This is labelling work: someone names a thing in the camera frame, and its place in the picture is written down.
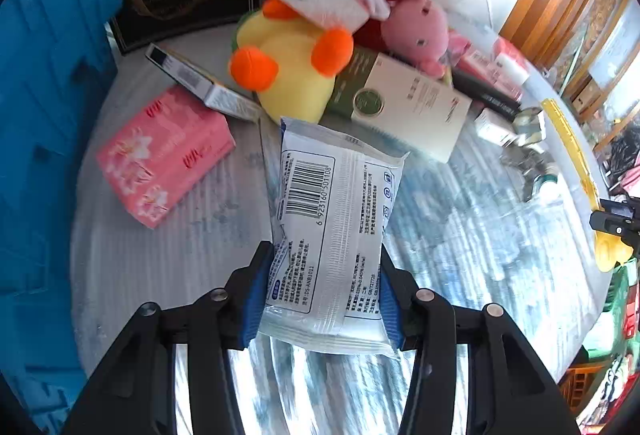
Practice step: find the pink plush toy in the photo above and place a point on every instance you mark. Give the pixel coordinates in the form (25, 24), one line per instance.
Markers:
(415, 32)

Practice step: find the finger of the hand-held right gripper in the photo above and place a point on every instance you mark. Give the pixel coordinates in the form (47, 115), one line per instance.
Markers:
(617, 217)

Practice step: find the small white medicine box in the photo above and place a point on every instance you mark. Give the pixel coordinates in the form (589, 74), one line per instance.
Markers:
(492, 127)

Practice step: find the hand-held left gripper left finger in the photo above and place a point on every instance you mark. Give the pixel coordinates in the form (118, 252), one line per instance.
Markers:
(254, 305)

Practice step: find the green plastic bag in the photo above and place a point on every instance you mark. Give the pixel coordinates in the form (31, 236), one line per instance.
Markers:
(625, 305)

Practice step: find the long grey white box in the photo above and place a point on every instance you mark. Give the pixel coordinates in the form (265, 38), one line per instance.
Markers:
(200, 82)

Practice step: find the pink tissue pack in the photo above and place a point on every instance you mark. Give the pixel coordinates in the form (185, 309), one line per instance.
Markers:
(160, 155)

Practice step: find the white and green carton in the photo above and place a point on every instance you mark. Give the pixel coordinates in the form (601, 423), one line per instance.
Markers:
(415, 110)

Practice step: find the yellow duck plush toy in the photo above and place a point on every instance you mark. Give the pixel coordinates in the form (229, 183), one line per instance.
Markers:
(290, 70)

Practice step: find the white face mask packet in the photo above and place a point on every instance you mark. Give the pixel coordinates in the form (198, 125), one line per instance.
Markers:
(330, 225)

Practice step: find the metal faucet fitting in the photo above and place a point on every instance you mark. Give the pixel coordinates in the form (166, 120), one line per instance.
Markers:
(532, 150)

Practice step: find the blue plastic crate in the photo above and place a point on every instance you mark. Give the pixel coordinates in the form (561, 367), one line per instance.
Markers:
(45, 115)

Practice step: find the yellow ruler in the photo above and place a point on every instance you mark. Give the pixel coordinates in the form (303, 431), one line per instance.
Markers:
(572, 150)

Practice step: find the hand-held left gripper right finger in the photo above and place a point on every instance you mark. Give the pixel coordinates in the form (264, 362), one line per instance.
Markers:
(391, 310)

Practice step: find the pink white wrapped packs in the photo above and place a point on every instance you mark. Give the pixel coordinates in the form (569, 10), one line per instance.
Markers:
(495, 65)

